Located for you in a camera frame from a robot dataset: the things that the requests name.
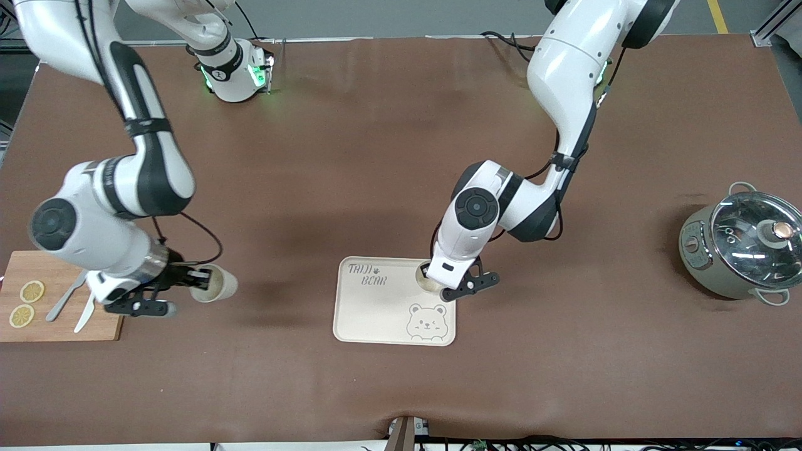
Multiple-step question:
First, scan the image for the cream bear print tray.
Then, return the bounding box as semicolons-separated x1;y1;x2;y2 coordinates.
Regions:
332;256;457;347

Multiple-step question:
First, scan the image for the white plastic knife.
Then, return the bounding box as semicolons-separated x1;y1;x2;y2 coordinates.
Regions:
73;291;98;334

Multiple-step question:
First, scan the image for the grey plastic knife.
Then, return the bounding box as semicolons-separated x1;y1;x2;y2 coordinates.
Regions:
45;271;88;323

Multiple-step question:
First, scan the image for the bamboo cutting board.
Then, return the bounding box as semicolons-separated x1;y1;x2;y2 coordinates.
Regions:
0;251;124;343

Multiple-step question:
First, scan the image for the green electric cooking pot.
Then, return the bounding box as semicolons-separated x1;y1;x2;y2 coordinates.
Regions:
679;182;802;306

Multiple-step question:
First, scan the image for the glass pot lid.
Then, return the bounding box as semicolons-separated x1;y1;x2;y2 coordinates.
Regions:
710;191;802;290

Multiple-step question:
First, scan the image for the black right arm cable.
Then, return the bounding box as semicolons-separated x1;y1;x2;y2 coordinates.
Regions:
74;0;224;267

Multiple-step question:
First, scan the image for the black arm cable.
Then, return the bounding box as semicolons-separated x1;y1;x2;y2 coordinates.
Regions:
74;0;224;267
432;47;628;251

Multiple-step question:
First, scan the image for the metal table edge bracket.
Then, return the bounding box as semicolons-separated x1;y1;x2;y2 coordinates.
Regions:
387;415;430;451

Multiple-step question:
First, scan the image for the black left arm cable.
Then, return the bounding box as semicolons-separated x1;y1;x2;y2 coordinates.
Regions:
432;47;628;251

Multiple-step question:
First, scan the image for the black base cable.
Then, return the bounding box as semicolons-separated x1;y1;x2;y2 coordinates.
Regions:
235;16;263;43
480;30;539;63

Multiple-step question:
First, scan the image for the aluminium frame post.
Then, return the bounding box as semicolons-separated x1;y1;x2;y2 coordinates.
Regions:
751;0;802;48

